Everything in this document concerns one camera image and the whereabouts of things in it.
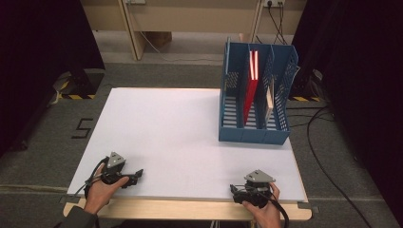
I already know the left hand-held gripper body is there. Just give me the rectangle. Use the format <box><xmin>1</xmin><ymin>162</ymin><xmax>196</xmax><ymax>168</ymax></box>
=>
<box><xmin>100</xmin><ymin>151</ymin><xmax>134</xmax><ymax>186</ymax></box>

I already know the white wall socket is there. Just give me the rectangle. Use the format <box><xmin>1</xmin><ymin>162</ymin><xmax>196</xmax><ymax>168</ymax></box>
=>
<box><xmin>263</xmin><ymin>0</ymin><xmax>286</xmax><ymax>9</ymax></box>

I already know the thick black floor cable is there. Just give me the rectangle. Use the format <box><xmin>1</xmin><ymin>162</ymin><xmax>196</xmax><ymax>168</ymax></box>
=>
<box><xmin>305</xmin><ymin>105</ymin><xmax>374</xmax><ymax>228</ymax></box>

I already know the right hand-held gripper cable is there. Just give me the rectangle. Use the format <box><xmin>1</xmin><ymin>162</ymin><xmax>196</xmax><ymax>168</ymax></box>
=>
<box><xmin>268</xmin><ymin>195</ymin><xmax>290</xmax><ymax>228</ymax></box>

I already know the thin black floor cable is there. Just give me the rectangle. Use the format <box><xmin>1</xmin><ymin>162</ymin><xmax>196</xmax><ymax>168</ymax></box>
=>
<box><xmin>286</xmin><ymin>105</ymin><xmax>336</xmax><ymax>128</ymax></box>

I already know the black power cable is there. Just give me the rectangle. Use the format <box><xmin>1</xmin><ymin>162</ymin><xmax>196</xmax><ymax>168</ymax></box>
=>
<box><xmin>267</xmin><ymin>2</ymin><xmax>288</xmax><ymax>46</ymax></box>
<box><xmin>274</xmin><ymin>2</ymin><xmax>285</xmax><ymax>45</ymax></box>

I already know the hand-held gripper cable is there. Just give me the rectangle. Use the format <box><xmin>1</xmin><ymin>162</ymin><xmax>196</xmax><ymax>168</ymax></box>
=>
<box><xmin>73</xmin><ymin>156</ymin><xmax>108</xmax><ymax>198</ymax></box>
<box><xmin>268</xmin><ymin>195</ymin><xmax>290</xmax><ymax>228</ymax></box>

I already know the black curtain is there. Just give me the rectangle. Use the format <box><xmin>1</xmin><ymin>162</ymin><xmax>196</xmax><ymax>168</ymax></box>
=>
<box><xmin>0</xmin><ymin>0</ymin><xmax>106</xmax><ymax>159</ymax></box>
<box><xmin>291</xmin><ymin>0</ymin><xmax>403</xmax><ymax>228</ymax></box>

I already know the beige wooden desk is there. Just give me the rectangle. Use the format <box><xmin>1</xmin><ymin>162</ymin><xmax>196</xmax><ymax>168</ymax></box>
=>
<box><xmin>80</xmin><ymin>0</ymin><xmax>309</xmax><ymax>62</ymax></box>

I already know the person's left hand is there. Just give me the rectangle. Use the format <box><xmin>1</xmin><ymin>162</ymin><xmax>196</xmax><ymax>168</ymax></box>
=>
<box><xmin>83</xmin><ymin>163</ymin><xmax>130</xmax><ymax>216</ymax></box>

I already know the person's right hand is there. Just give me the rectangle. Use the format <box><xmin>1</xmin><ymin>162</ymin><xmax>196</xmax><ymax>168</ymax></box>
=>
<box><xmin>241</xmin><ymin>182</ymin><xmax>282</xmax><ymax>228</ymax></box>

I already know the black stand base striped tape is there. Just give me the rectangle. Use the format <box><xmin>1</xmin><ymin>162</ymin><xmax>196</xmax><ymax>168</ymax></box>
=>
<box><xmin>51</xmin><ymin>68</ymin><xmax>106</xmax><ymax>101</ymax></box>
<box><xmin>289</xmin><ymin>68</ymin><xmax>322</xmax><ymax>104</ymax></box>

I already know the green cover white-edged book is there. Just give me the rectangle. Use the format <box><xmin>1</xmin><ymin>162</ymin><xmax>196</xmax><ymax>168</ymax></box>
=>
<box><xmin>263</xmin><ymin>78</ymin><xmax>276</xmax><ymax>125</ymax></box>

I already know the white cable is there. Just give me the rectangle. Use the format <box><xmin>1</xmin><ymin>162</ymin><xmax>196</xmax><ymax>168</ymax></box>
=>
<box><xmin>138</xmin><ymin>30</ymin><xmax>223</xmax><ymax>64</ymax></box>

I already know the left hand-held gripper cable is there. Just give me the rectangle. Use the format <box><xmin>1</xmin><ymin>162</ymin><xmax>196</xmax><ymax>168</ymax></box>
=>
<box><xmin>73</xmin><ymin>156</ymin><xmax>108</xmax><ymax>198</ymax></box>

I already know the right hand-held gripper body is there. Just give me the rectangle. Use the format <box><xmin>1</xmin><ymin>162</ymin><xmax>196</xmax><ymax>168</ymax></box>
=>
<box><xmin>241</xmin><ymin>169</ymin><xmax>277</xmax><ymax>210</ymax></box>

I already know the blue plastic file rack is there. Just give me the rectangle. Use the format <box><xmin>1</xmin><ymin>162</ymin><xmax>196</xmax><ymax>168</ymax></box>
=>
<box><xmin>218</xmin><ymin>41</ymin><xmax>300</xmax><ymax>146</ymax></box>

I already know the cardboard box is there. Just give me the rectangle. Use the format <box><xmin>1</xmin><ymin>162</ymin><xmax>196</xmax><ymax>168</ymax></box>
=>
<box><xmin>145</xmin><ymin>30</ymin><xmax>173</xmax><ymax>48</ymax></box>

